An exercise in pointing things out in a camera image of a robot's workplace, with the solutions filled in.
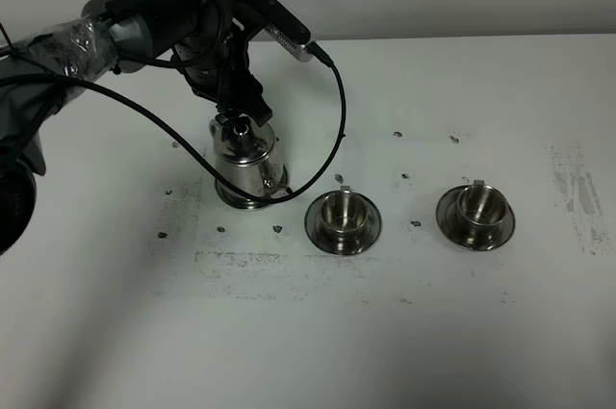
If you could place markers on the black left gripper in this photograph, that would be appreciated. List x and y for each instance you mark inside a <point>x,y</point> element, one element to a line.
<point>224,77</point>

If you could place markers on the stainless steel teapot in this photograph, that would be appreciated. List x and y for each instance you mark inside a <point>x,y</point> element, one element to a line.
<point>246,156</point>

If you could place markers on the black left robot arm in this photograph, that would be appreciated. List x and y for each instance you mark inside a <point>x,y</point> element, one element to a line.
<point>206,41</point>

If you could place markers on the steel teapot saucer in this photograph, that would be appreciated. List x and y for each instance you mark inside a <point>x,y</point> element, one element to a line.
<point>236,199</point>

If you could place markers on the left stainless steel teacup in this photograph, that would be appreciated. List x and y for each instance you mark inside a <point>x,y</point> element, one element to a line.
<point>344,214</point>

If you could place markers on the stainless steel teacup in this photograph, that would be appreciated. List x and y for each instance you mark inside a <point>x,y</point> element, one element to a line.
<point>481,209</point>
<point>344,214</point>

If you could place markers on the right stainless steel teacup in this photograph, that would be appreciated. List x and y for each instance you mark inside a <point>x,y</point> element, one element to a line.
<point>481,209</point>

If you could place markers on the left steel cup saucer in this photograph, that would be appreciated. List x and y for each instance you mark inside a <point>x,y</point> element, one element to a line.
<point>324,243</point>

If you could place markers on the steel cup saucer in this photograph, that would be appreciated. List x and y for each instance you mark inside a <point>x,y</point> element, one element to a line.
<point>451,229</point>
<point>324,243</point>

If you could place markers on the right steel cup saucer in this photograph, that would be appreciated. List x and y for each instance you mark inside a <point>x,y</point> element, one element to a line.
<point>451,229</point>

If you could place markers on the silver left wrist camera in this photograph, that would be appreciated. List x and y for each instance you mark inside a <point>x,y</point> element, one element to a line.
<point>273,18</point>

